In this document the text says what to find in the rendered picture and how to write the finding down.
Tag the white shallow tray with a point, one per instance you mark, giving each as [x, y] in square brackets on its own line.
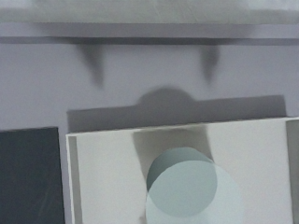
[108, 168]

